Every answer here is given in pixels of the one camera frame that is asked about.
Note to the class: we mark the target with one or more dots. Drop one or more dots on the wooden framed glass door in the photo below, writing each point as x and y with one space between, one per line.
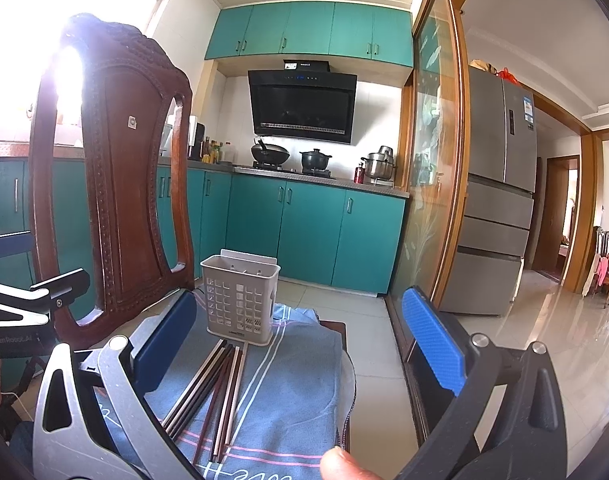
434 152

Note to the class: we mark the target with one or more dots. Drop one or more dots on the silver metal chopstick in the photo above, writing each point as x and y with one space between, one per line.
192 385

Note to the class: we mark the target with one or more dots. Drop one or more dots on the carved dark wooden chair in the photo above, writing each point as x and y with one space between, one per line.
129 84

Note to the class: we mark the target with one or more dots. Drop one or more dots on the teal upper cabinets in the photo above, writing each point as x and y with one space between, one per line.
346 29

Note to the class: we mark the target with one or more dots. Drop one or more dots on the blue jeans leg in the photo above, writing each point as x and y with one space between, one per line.
20 444

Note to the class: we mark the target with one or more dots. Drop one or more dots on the blue striped cloth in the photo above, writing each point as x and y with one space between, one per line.
291 406

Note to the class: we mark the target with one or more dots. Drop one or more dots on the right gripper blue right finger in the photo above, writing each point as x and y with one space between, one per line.
493 412

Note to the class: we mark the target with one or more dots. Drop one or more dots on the silver multi-door refrigerator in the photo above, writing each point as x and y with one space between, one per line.
494 233

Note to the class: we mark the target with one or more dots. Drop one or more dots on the person's right hand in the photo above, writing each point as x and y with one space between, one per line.
338 464

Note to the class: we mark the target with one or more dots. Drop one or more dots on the light wooden chopstick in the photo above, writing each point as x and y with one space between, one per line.
239 371

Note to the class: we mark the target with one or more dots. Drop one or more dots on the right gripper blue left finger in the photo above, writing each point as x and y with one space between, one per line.
92 420

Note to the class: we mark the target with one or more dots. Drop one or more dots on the beige plastic utensil holder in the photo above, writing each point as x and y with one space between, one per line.
240 291

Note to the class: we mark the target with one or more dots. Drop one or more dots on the red thermos bottle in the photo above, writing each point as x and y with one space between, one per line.
359 173

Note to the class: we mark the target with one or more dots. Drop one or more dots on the clothes rack with garments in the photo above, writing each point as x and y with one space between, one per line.
598 277

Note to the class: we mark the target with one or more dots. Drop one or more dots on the stainless steel pot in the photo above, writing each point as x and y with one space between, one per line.
380 165

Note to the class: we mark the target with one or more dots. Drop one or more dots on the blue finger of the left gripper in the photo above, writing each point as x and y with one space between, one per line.
49 295
12 244

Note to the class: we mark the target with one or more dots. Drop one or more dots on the black wok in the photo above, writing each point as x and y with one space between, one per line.
269 154

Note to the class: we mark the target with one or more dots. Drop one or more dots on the black chopstick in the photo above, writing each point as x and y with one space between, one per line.
197 397

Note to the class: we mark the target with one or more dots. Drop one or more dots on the dark red chopstick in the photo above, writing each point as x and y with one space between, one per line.
222 372

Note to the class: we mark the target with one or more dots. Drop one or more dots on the black cooking pot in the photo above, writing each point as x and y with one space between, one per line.
315 160

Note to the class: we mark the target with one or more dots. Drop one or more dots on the black range hood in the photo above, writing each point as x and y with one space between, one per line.
303 104

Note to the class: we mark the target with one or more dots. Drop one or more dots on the condiment bottles on counter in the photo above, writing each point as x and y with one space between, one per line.
202 148

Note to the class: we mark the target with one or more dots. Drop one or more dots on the brown wooden interior door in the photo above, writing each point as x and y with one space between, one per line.
558 216

